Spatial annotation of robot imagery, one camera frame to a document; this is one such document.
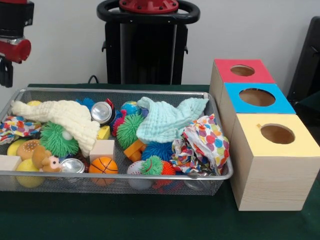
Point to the cream muslin cloth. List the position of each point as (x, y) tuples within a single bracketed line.
[(70, 117)]

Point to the light blue muslin cloth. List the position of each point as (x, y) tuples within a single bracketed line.
[(165, 120)]

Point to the wooden box with three holes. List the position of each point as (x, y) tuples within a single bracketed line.
[(270, 182)]

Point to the black panel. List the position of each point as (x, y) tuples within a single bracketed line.
[(307, 62)]

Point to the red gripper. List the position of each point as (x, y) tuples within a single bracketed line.
[(17, 51)]

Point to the pale wooden cube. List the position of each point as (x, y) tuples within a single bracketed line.
[(102, 150)]

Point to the polka dot paper napkin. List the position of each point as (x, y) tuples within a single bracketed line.
[(210, 142)]

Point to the brown monkey plush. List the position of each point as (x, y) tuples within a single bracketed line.
[(46, 160)]

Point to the dark green table cloth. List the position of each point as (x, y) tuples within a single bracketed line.
[(310, 107), (125, 220)]

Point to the green spiky ball with eyes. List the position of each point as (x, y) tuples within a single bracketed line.
[(58, 142)]

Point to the small orange basketball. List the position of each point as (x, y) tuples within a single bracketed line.
[(103, 166)]

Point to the silver mesh bin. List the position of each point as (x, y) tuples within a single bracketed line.
[(215, 186)]

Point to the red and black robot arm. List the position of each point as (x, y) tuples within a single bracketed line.
[(15, 17)]

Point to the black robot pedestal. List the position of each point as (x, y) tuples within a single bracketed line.
[(147, 50)]

